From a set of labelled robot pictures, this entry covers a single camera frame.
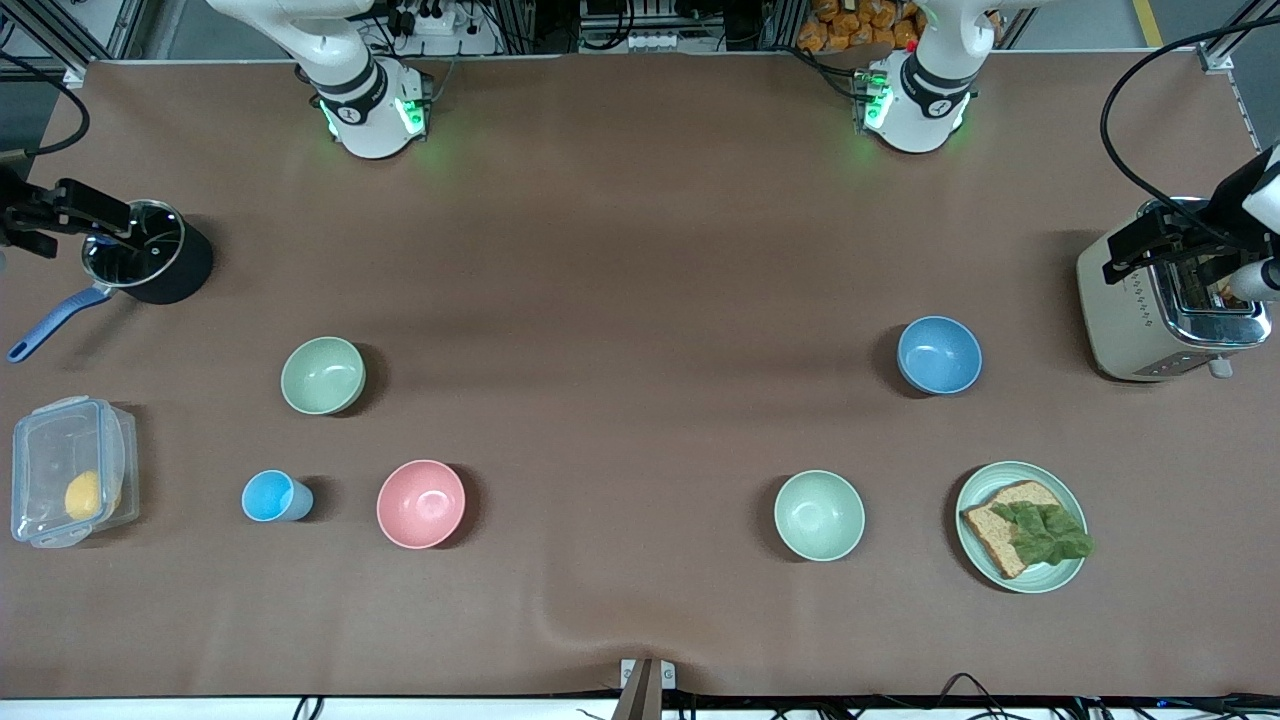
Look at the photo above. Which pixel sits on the white power strip with plugs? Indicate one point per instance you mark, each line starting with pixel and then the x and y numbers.
pixel 430 20

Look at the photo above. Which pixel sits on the glass pot lid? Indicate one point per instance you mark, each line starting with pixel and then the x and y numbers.
pixel 152 255

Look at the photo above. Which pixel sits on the pink bowl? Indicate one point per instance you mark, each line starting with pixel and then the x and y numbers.
pixel 421 504

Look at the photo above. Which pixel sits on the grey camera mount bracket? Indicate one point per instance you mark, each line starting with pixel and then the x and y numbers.
pixel 645 685

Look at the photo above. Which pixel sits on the blue bowl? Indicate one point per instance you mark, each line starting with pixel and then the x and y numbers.
pixel 939 355

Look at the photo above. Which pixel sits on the green lettuce leaf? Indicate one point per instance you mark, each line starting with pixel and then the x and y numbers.
pixel 1045 535

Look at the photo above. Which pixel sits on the clear plastic container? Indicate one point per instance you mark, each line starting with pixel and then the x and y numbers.
pixel 45 450

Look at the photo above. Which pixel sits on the brown bread slice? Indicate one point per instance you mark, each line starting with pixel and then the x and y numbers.
pixel 990 530

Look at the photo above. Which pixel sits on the blue cup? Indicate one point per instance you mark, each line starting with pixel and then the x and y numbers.
pixel 270 496

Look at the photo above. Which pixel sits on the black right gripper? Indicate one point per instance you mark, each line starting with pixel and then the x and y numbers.
pixel 20 215

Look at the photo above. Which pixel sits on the yellow lemon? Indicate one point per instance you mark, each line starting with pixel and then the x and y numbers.
pixel 84 495

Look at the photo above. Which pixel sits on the green bowl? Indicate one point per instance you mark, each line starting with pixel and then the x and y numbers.
pixel 323 375
pixel 819 515

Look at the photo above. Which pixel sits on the green plate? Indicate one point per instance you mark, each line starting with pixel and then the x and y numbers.
pixel 1060 578

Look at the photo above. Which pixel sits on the orange snack bag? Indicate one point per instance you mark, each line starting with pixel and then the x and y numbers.
pixel 860 25

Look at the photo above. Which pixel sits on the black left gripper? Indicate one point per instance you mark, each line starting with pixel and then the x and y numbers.
pixel 1226 203

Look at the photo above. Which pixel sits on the cream and chrome toaster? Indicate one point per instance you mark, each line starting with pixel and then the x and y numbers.
pixel 1130 320

